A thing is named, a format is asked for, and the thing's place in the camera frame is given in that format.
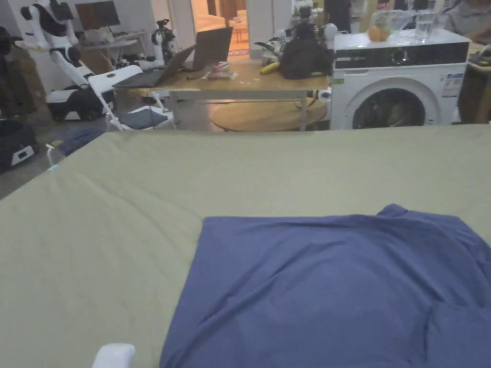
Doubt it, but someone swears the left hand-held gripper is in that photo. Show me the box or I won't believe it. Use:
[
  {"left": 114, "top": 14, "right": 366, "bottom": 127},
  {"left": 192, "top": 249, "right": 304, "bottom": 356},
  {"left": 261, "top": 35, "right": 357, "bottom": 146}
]
[{"left": 93, "top": 343, "right": 136, "bottom": 368}]

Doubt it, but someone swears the bed with pale green sheet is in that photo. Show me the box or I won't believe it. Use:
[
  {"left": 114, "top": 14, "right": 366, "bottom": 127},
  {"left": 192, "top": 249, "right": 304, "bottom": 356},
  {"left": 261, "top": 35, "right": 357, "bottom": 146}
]
[{"left": 0, "top": 124, "right": 491, "bottom": 368}]

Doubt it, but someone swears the dark blue shirt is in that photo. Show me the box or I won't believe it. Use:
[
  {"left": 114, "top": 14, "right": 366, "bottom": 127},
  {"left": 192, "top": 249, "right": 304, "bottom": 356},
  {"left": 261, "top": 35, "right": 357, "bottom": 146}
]
[{"left": 159, "top": 204, "right": 491, "bottom": 368}]

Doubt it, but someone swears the black case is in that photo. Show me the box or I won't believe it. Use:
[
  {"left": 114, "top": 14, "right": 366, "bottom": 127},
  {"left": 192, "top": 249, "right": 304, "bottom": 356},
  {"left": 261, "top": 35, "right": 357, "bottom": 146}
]
[{"left": 0, "top": 119, "right": 39, "bottom": 173}]

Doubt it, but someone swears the white folding chair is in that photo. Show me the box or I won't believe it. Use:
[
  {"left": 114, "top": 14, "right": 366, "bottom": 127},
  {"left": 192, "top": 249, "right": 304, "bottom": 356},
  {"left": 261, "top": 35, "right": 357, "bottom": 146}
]
[{"left": 87, "top": 65, "right": 178, "bottom": 132}]

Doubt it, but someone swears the round wooden low table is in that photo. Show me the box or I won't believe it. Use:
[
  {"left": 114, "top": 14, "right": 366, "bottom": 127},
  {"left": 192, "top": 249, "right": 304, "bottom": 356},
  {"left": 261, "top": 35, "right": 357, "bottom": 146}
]
[{"left": 210, "top": 100, "right": 329, "bottom": 132}]

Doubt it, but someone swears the wooden table with laptops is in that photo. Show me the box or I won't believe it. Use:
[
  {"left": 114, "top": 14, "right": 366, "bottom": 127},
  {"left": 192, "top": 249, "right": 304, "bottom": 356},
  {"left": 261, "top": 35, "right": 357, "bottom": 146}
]
[{"left": 111, "top": 5, "right": 338, "bottom": 132}]

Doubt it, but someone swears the white humanoid robot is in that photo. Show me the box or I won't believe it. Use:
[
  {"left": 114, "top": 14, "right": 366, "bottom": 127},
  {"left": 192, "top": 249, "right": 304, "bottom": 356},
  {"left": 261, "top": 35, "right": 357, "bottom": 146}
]
[{"left": 15, "top": 0, "right": 116, "bottom": 123}]

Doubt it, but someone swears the small white and black robot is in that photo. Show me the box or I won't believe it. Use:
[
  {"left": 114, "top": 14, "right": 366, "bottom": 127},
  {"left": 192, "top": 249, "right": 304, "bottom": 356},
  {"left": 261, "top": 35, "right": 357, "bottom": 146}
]
[{"left": 137, "top": 18, "right": 178, "bottom": 70}]

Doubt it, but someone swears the white washing machine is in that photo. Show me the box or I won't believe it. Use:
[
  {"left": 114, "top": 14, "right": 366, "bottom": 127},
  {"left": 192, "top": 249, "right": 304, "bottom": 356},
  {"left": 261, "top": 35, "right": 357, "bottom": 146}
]
[{"left": 329, "top": 9, "right": 472, "bottom": 131}]

